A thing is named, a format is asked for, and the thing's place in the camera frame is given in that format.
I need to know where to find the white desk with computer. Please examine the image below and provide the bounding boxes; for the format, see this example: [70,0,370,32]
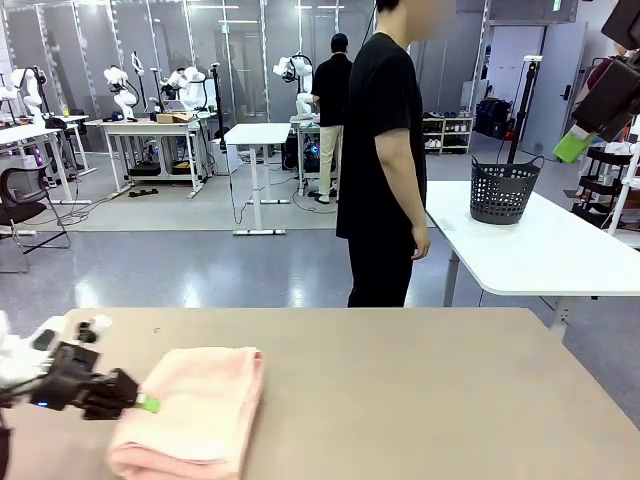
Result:
[288,115,347,197]

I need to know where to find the black office chair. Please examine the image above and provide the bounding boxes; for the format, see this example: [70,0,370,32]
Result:
[0,167,72,274]

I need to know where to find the white shoe rack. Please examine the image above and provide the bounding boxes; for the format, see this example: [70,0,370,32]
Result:
[422,110,475,155]

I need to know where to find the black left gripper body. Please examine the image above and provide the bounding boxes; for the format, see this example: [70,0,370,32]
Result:
[30,340,104,413]

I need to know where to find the white desk with cardboard box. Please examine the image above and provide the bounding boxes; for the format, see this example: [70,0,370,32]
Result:
[83,115,214,200]

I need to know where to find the black perforated plastic basket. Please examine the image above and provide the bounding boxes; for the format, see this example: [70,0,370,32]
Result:
[469,154,546,226]

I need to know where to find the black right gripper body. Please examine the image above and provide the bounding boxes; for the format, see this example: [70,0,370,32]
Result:
[571,54,640,144]

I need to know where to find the white desk with clutter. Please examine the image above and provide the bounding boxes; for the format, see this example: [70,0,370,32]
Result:
[0,113,99,206]

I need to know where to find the pink towel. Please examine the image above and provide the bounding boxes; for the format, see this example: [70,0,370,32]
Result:
[106,345,266,480]

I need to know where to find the large white table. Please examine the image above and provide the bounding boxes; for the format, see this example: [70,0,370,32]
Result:
[424,179,640,346]

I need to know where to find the empty white standing desk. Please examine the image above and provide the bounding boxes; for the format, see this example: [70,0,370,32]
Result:
[223,121,293,237]

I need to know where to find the person's right forearm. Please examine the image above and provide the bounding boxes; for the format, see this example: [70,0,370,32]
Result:
[374,133,430,231]

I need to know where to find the person in beige trousers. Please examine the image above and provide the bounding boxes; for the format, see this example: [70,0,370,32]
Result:
[309,32,354,204]

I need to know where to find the black bags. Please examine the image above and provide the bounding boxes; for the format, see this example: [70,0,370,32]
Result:
[473,96,515,140]

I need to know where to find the person in black t-shirt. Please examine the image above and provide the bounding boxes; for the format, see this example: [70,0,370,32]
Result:
[335,0,457,309]

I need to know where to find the black utility cart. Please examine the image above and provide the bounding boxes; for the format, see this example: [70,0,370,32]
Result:
[572,142,640,241]

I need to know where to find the black stand with white top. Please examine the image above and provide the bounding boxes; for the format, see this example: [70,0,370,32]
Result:
[505,55,545,166]

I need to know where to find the person's right hand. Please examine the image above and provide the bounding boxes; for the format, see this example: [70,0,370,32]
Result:
[409,223,432,262]

